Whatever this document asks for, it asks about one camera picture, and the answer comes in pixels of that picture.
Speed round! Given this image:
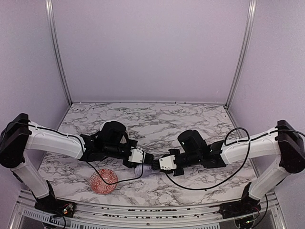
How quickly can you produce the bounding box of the white bowl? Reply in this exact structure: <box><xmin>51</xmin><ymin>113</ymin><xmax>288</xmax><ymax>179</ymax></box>
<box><xmin>98</xmin><ymin>120</ymin><xmax>129</xmax><ymax>144</ymax></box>

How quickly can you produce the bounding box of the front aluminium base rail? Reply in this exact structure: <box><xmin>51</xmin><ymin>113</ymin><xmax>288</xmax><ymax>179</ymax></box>
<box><xmin>8</xmin><ymin>189</ymin><xmax>287</xmax><ymax>229</ymax></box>

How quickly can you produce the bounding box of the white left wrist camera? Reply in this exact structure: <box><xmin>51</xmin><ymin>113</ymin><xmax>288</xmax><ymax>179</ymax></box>
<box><xmin>128</xmin><ymin>148</ymin><xmax>154</xmax><ymax>164</ymax></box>

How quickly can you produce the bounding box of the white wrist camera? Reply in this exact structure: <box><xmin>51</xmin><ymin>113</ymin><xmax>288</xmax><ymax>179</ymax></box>
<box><xmin>151</xmin><ymin>155</ymin><xmax>177</xmax><ymax>170</ymax></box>
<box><xmin>128</xmin><ymin>148</ymin><xmax>154</xmax><ymax>164</ymax></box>

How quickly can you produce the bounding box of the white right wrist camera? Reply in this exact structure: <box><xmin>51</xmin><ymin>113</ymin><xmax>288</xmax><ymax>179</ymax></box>
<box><xmin>151</xmin><ymin>155</ymin><xmax>177</xmax><ymax>170</ymax></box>

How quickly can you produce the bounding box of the right aluminium frame post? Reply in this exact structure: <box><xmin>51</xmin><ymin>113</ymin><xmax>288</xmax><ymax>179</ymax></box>
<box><xmin>224</xmin><ymin>0</ymin><xmax>257</xmax><ymax>110</ymax></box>

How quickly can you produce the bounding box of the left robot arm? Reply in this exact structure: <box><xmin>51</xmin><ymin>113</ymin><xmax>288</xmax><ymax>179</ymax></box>
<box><xmin>0</xmin><ymin>113</ymin><xmax>146</xmax><ymax>202</ymax></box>

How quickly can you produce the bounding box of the aluminium frame post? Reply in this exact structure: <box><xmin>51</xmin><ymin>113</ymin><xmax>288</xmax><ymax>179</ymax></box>
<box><xmin>224</xmin><ymin>0</ymin><xmax>257</xmax><ymax>110</ymax></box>
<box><xmin>45</xmin><ymin>0</ymin><xmax>73</xmax><ymax>107</ymax></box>

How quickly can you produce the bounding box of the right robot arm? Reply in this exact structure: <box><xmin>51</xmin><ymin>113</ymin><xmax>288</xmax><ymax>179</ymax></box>
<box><xmin>160</xmin><ymin>117</ymin><xmax>305</xmax><ymax>206</ymax></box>

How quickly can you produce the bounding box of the left aluminium frame post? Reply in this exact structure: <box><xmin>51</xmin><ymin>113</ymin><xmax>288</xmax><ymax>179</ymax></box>
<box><xmin>45</xmin><ymin>0</ymin><xmax>73</xmax><ymax>107</ymax></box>

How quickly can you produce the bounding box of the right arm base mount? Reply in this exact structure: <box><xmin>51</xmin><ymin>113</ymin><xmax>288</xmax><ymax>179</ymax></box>
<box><xmin>218</xmin><ymin>183</ymin><xmax>262</xmax><ymax>219</ymax></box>

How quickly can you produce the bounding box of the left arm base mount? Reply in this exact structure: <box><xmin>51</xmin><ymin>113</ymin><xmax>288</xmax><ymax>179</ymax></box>
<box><xmin>33</xmin><ymin>181</ymin><xmax>76</xmax><ymax>218</ymax></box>

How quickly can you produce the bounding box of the lilac folding umbrella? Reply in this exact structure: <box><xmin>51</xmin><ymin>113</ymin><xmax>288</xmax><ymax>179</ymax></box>
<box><xmin>134</xmin><ymin>164</ymin><xmax>160</xmax><ymax>178</ymax></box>

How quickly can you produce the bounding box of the red patterned bowl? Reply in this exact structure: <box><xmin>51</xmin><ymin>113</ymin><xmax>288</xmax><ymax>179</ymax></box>
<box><xmin>90</xmin><ymin>169</ymin><xmax>118</xmax><ymax>195</ymax></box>

